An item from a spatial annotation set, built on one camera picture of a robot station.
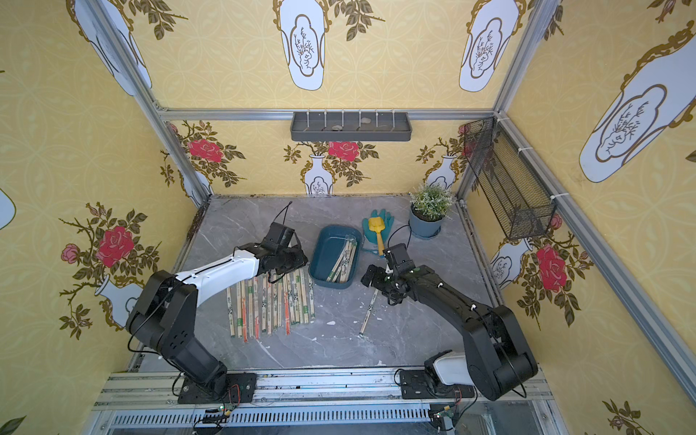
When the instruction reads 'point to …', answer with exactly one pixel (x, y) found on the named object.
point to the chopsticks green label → (279, 302)
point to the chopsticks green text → (269, 305)
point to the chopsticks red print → (256, 307)
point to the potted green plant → (430, 204)
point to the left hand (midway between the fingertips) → (310, 259)
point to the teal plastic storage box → (326, 244)
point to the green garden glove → (372, 236)
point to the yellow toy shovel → (377, 224)
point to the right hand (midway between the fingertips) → (370, 286)
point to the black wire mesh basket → (523, 204)
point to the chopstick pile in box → (342, 270)
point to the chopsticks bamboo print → (238, 310)
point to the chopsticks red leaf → (245, 309)
